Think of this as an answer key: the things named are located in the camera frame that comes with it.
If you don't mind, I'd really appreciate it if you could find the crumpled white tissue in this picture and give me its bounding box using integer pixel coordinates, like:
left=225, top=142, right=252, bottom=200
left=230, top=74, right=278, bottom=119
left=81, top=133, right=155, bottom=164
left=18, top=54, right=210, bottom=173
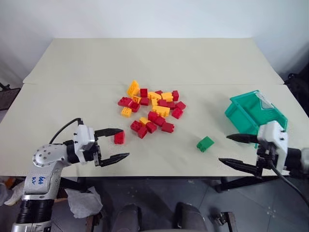
left=63, top=186, right=103, bottom=219

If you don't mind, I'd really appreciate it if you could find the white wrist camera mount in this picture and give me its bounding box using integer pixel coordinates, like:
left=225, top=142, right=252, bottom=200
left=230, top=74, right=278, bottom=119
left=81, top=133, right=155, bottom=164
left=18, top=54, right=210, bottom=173
left=256, top=120, right=290, bottom=173
left=73, top=124, right=101, bottom=166

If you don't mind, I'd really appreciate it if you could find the black table leg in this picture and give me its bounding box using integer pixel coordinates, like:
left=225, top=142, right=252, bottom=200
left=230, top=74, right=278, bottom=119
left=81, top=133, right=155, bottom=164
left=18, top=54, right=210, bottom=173
left=59, top=176, right=88, bottom=193

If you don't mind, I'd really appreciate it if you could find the teal plastic bin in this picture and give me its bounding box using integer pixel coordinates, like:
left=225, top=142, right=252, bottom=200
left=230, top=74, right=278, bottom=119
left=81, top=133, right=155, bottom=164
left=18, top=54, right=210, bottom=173
left=224, top=89, right=289, bottom=149

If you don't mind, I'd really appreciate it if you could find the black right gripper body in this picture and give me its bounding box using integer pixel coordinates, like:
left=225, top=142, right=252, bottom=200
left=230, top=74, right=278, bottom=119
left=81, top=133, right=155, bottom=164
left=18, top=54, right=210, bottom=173
left=256, top=141, right=277, bottom=171

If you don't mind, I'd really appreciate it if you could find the black frame object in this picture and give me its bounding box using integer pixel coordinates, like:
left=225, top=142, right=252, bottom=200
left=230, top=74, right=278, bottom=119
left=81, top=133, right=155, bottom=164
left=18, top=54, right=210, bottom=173
left=0, top=82, right=22, bottom=112

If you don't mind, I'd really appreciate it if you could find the large yellow toy block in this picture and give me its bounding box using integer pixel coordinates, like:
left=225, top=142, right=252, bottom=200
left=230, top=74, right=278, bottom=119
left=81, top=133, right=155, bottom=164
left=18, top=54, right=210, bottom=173
left=126, top=80, right=141, bottom=98

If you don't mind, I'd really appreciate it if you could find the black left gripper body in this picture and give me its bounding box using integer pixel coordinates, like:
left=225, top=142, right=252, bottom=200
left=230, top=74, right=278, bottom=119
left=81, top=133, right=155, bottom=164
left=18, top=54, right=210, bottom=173
left=92, top=141, right=103, bottom=168

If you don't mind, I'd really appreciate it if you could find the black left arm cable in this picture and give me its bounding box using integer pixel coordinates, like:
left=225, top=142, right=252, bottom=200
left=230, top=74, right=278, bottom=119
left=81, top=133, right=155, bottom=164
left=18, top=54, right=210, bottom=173
left=49, top=117, right=84, bottom=145

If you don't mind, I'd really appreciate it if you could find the long yellow toy block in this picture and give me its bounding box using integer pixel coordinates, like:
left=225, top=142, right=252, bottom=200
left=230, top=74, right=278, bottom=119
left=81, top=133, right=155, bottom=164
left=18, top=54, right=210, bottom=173
left=152, top=105, right=171, bottom=117

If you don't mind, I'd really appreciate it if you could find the metal bracket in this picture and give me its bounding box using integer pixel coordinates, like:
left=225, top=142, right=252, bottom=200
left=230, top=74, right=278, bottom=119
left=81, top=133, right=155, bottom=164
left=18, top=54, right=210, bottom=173
left=209, top=211, right=240, bottom=232

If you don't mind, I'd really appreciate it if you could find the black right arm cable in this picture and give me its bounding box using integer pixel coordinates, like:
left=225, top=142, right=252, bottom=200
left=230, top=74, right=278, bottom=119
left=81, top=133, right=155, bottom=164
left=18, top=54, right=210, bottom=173
left=267, top=154, right=309, bottom=206

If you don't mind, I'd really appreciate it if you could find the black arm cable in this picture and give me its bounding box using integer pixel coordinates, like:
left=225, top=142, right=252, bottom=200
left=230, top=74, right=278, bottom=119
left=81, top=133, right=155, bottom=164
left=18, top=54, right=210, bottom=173
left=267, top=154, right=309, bottom=206
left=49, top=117, right=84, bottom=145

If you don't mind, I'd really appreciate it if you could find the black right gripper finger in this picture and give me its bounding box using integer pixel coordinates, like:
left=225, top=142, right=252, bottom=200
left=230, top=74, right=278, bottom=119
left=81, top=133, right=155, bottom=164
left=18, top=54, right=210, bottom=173
left=226, top=133, right=260, bottom=146
left=218, top=158, right=264, bottom=180

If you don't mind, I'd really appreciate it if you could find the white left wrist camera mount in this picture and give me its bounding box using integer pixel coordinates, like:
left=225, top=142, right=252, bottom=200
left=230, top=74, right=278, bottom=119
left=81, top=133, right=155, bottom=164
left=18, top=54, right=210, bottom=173
left=73, top=124, right=101, bottom=166

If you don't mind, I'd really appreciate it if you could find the white cloth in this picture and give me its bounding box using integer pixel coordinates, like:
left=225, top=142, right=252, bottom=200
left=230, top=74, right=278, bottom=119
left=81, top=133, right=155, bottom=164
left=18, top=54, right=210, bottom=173
left=0, top=178, right=26, bottom=206

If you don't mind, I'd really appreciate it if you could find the dark rounded shape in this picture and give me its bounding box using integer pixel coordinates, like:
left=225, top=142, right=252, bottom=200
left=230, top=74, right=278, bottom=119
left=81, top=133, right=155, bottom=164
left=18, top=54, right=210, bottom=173
left=112, top=203, right=143, bottom=232
left=172, top=202, right=209, bottom=232

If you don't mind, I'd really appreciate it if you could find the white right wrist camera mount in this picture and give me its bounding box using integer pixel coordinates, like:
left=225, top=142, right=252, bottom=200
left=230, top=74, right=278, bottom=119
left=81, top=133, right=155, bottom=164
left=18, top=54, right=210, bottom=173
left=256, top=120, right=290, bottom=173

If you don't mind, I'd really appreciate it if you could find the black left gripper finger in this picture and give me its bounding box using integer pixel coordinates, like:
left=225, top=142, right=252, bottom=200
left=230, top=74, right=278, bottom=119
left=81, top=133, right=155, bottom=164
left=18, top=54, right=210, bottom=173
left=94, top=128, right=124, bottom=140
left=99, top=152, right=130, bottom=168

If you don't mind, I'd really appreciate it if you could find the green toy block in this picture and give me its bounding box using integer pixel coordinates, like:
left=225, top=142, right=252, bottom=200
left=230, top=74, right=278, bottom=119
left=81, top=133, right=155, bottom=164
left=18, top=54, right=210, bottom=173
left=196, top=136, right=215, bottom=153

